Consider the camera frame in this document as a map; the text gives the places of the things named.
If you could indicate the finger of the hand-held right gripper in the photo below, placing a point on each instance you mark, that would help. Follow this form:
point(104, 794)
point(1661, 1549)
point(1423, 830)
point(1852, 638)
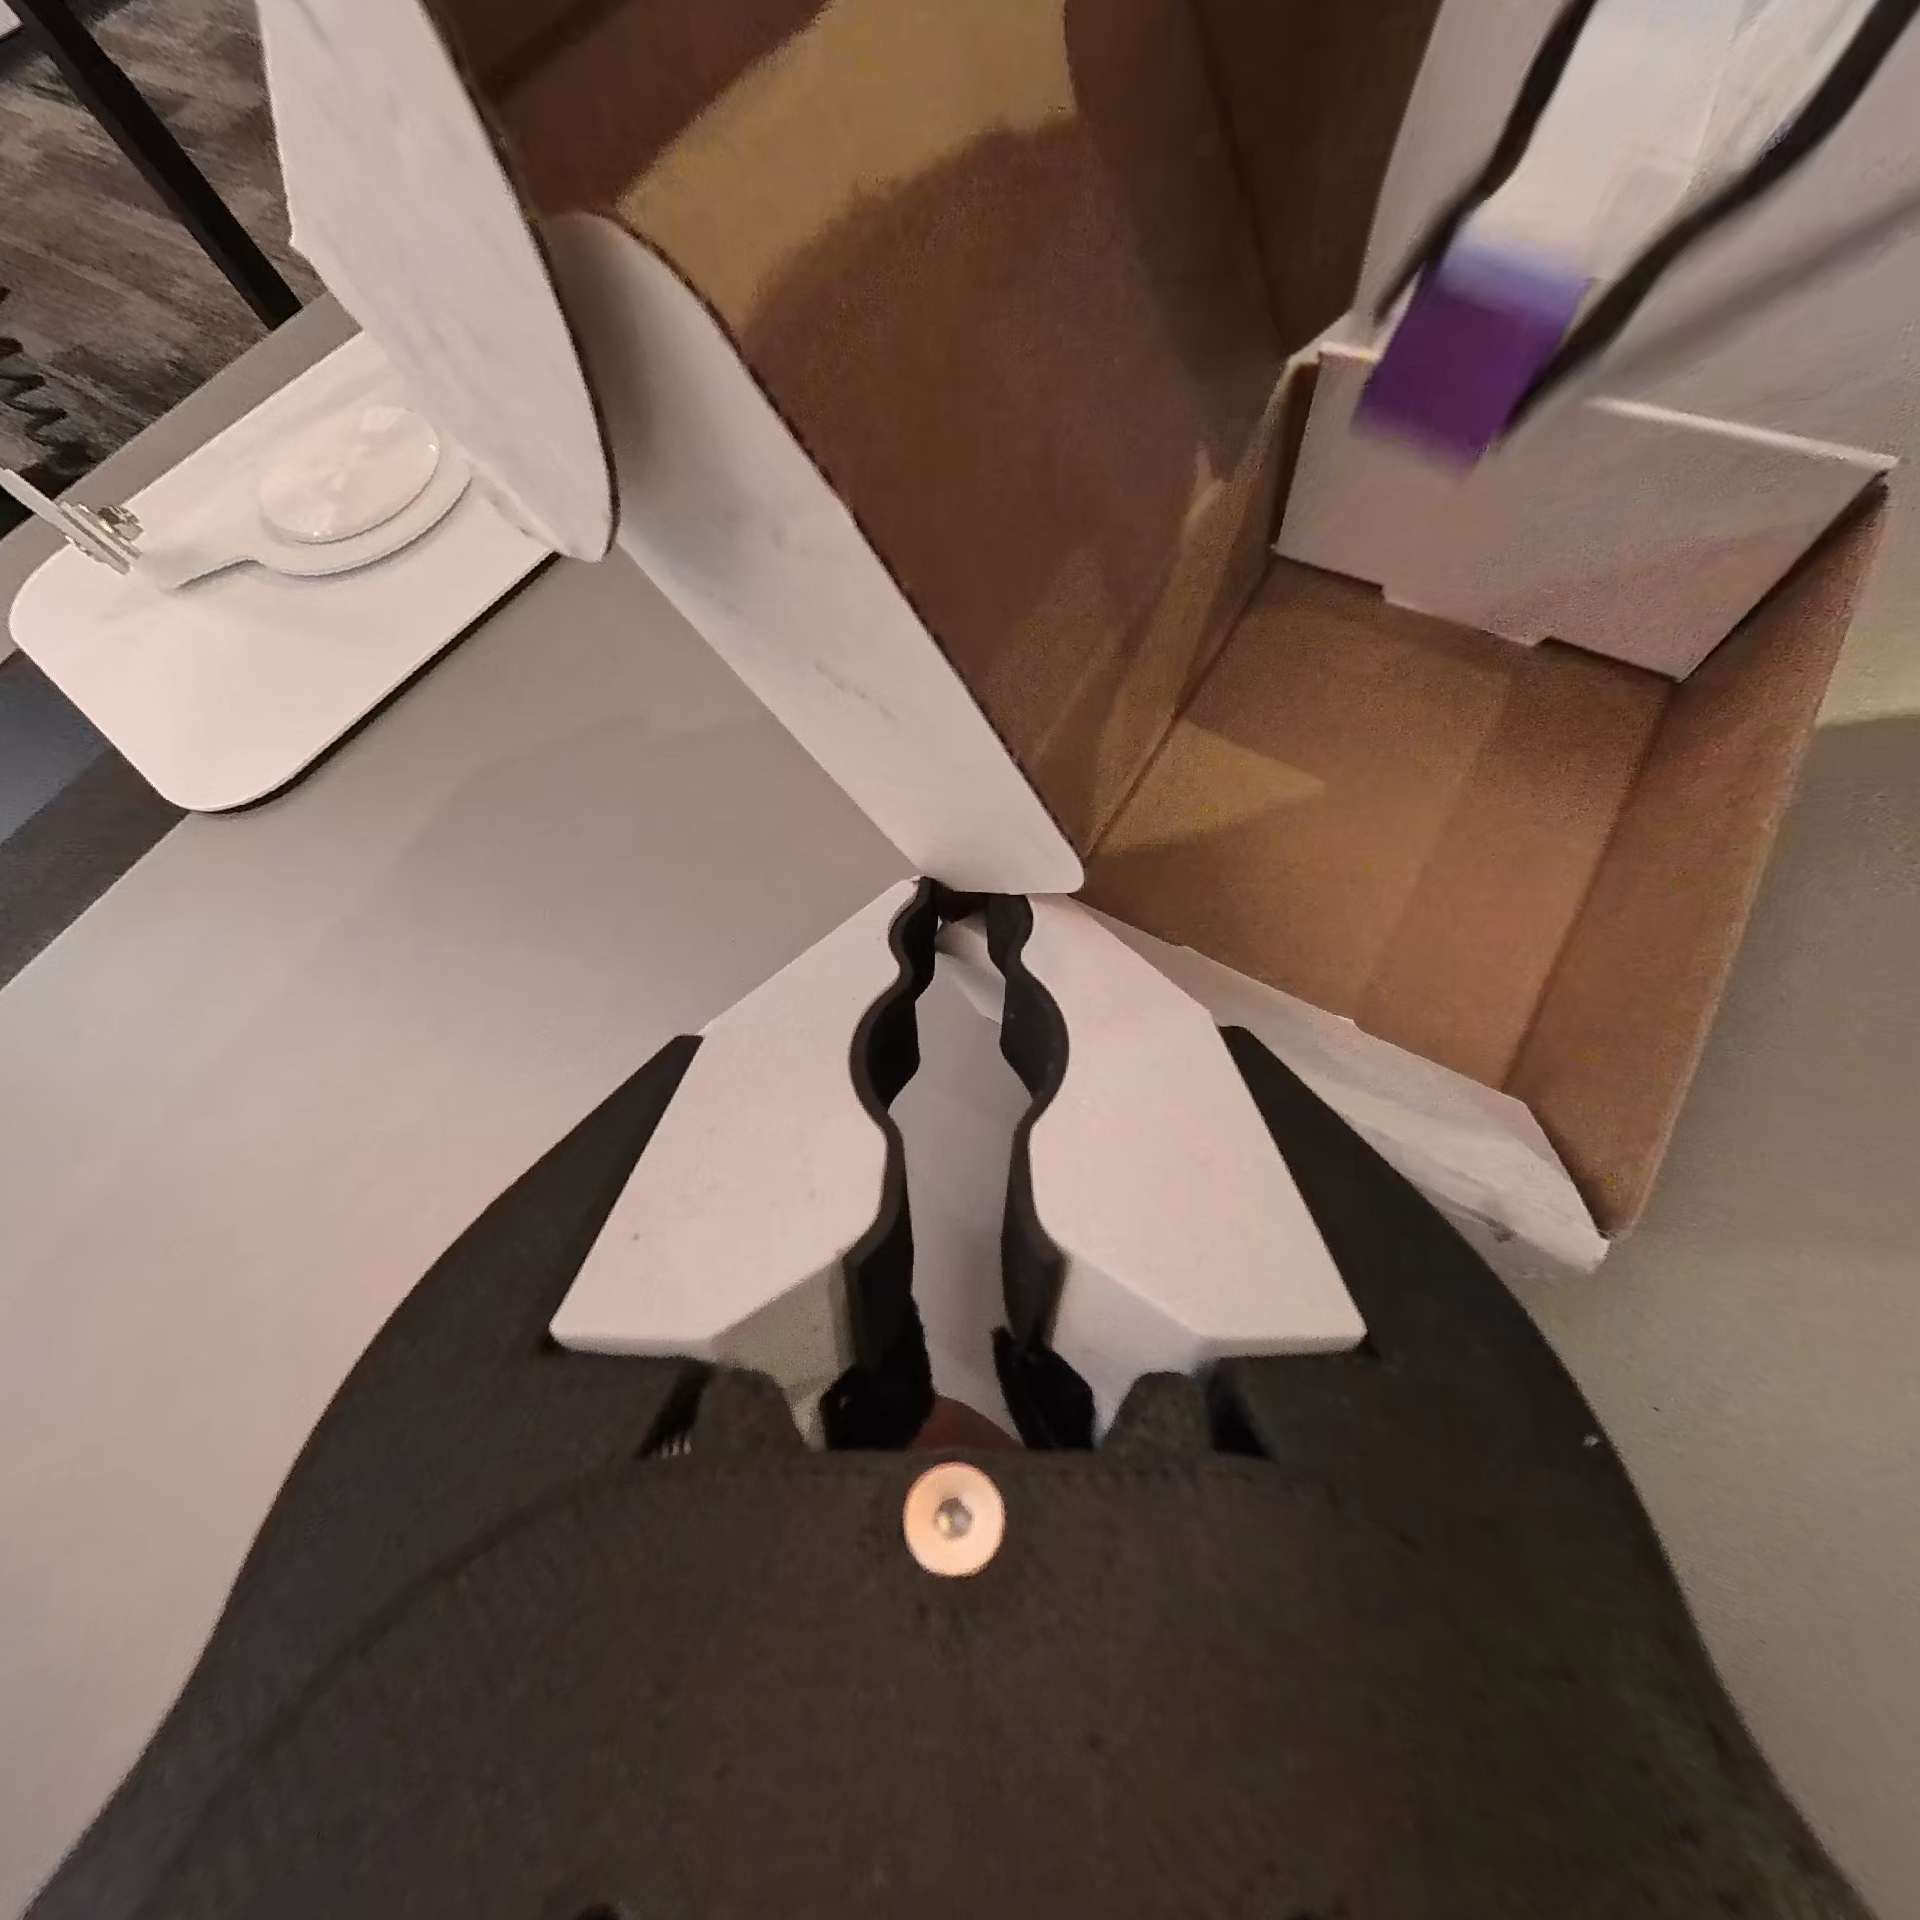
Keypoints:
point(1480, 124)
point(1806, 208)

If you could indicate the white cardboard box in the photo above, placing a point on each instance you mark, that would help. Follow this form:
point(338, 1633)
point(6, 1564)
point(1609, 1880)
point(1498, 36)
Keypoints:
point(1430, 841)

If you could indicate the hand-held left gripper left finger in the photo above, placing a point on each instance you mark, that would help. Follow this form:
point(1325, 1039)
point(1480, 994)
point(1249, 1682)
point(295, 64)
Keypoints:
point(720, 1197)

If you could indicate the purple cube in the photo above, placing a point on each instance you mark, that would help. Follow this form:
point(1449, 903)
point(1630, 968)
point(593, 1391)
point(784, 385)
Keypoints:
point(1480, 367)

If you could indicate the black metal table frame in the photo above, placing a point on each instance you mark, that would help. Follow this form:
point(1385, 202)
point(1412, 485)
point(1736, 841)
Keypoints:
point(195, 180)

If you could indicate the person's left hand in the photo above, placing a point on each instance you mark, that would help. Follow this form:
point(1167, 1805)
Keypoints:
point(957, 1427)

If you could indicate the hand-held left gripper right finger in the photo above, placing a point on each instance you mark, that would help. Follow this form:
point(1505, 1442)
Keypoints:
point(1202, 1197)

